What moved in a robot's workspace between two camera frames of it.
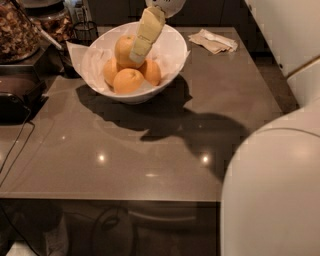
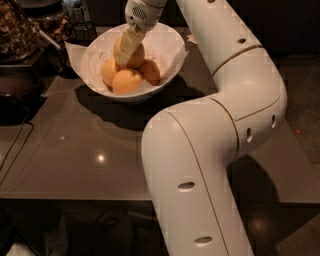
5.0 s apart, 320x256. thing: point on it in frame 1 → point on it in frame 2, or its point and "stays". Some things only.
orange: [127, 81] stays
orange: [151, 72] stays
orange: [109, 69] stays
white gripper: [169, 6] → [142, 16]
